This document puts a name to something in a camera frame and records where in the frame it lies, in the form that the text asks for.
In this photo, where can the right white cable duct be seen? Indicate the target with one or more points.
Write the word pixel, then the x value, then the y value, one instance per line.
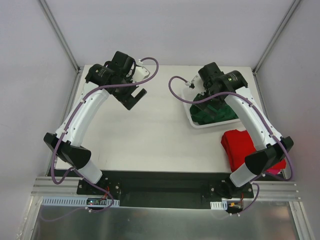
pixel 219 205

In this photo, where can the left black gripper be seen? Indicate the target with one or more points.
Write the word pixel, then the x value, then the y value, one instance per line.
pixel 130 100

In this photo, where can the white plastic basket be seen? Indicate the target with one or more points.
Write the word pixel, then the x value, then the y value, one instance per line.
pixel 196 95

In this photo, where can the left white cable duct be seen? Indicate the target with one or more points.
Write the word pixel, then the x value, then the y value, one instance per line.
pixel 92 202

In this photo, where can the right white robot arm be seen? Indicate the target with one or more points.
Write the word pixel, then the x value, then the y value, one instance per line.
pixel 271 147

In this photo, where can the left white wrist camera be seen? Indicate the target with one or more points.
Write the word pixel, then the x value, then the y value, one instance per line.
pixel 140 73

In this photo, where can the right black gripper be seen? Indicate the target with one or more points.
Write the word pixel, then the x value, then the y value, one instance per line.
pixel 208 107

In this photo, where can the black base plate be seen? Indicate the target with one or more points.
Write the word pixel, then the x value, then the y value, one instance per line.
pixel 175 201

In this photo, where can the red folded t shirt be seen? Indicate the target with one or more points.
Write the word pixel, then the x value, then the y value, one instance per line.
pixel 240 150

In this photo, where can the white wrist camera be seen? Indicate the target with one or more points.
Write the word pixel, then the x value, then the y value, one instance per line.
pixel 140 73
pixel 196 82

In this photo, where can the aluminium frame rail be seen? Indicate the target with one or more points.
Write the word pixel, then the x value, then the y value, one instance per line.
pixel 74 187

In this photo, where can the green t shirt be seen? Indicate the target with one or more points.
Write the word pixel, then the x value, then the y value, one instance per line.
pixel 212 111

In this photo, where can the white cable duct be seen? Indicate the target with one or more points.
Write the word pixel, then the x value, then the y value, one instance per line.
pixel 92 202
pixel 219 205

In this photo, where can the pink folded t shirt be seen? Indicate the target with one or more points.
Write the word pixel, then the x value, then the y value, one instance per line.
pixel 273 171

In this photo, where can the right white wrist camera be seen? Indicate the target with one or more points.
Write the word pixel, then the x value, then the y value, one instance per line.
pixel 196 82

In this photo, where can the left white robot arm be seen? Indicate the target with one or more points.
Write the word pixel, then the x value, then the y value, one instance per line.
pixel 66 142

